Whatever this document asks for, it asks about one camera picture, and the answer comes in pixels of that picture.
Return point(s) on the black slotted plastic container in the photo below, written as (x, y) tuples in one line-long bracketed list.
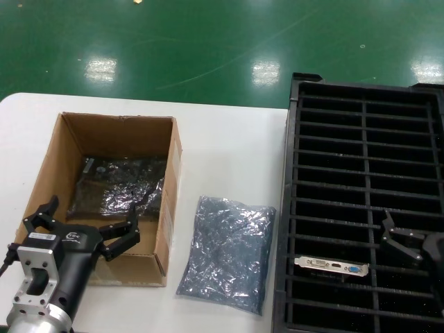
[(289, 173)]

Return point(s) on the empty grey antistatic bag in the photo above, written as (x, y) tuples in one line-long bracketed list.
[(225, 249)]

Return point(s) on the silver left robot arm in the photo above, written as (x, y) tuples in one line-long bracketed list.
[(38, 319)]

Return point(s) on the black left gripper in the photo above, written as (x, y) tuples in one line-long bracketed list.
[(81, 249)]

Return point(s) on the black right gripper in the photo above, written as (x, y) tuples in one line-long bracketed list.
[(435, 256)]

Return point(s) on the brown cardboard box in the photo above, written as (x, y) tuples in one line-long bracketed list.
[(114, 135)]

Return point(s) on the crinkled grey antistatic bag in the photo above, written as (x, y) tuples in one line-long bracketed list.
[(114, 197)]

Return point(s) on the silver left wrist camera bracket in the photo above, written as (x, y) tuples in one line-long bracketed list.
[(24, 263)]

